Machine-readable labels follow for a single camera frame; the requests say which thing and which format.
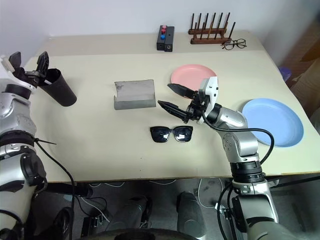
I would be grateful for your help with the black zip tie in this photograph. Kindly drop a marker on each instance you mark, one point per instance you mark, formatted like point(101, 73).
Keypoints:
point(45, 142)

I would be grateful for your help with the blue plate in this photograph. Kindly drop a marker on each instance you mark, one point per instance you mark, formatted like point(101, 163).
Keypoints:
point(273, 122)

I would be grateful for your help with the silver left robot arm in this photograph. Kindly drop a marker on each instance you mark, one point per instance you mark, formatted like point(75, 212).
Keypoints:
point(15, 110)

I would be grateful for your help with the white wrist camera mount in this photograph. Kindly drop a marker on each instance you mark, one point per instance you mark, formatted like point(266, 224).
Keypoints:
point(211, 90)
point(6, 65)

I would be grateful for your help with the pink plate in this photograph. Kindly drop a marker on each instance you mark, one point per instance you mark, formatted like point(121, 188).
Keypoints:
point(190, 73)

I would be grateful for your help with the brown wooden peg rack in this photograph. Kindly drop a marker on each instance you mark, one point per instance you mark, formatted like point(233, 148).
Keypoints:
point(207, 40)

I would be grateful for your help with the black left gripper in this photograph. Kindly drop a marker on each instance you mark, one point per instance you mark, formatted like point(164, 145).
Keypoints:
point(30, 75)

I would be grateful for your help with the purple round object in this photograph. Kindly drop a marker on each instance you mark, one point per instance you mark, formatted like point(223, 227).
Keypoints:
point(286, 73)

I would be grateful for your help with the brown cardboard box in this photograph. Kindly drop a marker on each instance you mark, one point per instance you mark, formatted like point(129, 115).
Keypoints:
point(308, 77)

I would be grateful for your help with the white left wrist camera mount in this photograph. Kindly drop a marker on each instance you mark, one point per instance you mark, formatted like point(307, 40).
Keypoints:
point(6, 65)

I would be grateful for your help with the plain black box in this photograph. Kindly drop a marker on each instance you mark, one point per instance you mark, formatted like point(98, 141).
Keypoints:
point(169, 40)

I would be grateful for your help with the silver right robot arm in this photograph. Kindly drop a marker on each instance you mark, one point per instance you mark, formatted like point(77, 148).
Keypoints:
point(232, 120)

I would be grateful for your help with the dark rounded shape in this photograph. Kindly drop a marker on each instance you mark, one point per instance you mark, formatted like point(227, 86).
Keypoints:
point(190, 213)
point(132, 211)

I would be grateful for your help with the grey glasses case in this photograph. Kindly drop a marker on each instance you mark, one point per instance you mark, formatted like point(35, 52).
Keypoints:
point(133, 95)

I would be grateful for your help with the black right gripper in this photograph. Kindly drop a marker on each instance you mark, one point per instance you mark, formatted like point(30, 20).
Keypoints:
point(196, 106)

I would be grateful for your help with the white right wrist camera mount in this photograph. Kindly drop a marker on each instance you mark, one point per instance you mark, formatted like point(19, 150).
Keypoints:
point(211, 90)

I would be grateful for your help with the black sunglasses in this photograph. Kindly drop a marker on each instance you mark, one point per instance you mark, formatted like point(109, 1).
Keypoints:
point(160, 133)

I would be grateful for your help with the white marker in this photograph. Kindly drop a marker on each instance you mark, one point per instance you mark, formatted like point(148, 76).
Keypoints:
point(48, 81)

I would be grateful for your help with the black box with coloured buttons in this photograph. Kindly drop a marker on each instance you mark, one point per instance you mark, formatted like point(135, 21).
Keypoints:
point(160, 41)

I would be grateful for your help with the black-rimmed clear eyeglasses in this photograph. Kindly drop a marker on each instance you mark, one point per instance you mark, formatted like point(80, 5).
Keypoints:
point(235, 43)

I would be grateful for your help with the black cup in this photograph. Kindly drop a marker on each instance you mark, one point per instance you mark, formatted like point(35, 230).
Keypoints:
point(62, 92)

